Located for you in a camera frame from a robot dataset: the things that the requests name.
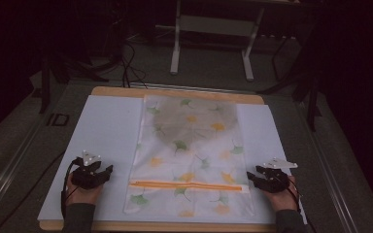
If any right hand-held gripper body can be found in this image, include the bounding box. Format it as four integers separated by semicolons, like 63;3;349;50
257;157;299;194

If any person's right hand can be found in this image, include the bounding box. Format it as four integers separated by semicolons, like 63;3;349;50
260;175;299;214

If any black metal stand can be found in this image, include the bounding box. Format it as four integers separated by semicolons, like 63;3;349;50
257;28;325;132

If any white leaf-print mesh laundry bag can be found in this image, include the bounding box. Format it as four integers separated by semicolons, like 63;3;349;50
122;94;255;218

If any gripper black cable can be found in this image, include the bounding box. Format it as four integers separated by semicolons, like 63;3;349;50
285;177;305;216
60;157;83;219

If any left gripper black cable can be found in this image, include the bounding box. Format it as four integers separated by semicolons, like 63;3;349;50
60;157;83;219

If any white sheet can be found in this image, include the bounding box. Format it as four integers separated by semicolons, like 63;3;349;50
37;94;308;225

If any person's left hand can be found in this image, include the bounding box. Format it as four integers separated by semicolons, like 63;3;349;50
65;177;104;207

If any white metal stand frame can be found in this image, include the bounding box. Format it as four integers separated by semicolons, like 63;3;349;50
169;0;267;83

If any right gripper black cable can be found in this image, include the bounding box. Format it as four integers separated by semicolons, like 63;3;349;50
285;177;305;216

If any black cable bundle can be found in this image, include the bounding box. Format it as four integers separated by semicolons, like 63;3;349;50
119;41;150;90

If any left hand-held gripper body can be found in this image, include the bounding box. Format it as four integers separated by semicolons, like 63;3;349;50
70;150;112;190

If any black floor socket plate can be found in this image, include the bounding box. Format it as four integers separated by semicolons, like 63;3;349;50
46;113;70;127

